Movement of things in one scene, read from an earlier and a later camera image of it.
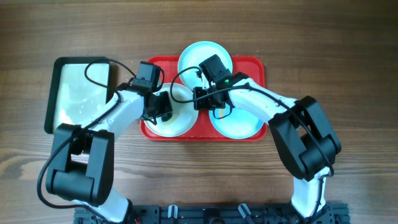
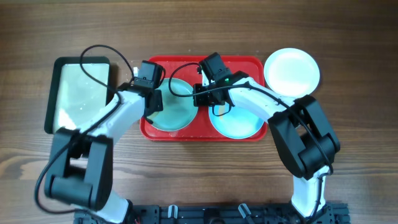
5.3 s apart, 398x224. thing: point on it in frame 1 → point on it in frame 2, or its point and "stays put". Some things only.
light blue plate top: [195, 54] → [178, 112]
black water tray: [78, 86] stays put
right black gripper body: [205, 98] stays put
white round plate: [184, 115] → [291, 71]
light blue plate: [239, 124] stays put
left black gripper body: [162, 105] stays put
